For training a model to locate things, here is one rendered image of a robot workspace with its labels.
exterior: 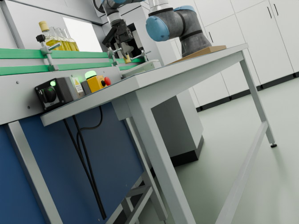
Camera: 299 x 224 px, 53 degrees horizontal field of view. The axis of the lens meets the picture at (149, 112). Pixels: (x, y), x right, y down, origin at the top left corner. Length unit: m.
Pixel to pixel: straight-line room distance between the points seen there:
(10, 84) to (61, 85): 0.14
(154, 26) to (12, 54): 0.64
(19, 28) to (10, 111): 0.77
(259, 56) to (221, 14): 0.91
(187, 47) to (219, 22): 3.72
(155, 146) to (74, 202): 0.33
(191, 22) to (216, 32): 3.69
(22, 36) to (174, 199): 1.05
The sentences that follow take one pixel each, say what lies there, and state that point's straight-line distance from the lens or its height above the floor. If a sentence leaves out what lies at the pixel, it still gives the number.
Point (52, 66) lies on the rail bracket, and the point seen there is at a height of 0.90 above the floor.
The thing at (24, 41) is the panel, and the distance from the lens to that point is 1.53.
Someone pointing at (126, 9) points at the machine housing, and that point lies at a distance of 2.51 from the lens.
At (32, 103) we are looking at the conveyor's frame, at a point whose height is 0.79.
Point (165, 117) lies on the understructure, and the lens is 2.45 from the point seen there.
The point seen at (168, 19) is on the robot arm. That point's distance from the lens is 1.36.
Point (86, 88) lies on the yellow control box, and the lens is 1.18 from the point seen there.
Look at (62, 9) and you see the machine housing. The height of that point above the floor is 1.36.
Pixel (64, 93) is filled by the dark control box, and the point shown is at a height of 0.78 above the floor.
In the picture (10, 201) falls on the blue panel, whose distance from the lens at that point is 0.79.
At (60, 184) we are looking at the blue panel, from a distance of 0.94.
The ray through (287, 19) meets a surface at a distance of 5.21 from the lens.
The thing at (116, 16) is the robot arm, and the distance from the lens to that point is 1.73.
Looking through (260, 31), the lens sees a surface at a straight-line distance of 5.14.
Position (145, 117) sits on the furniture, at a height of 0.64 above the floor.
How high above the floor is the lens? 0.71
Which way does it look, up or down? 4 degrees down
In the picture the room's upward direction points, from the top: 22 degrees counter-clockwise
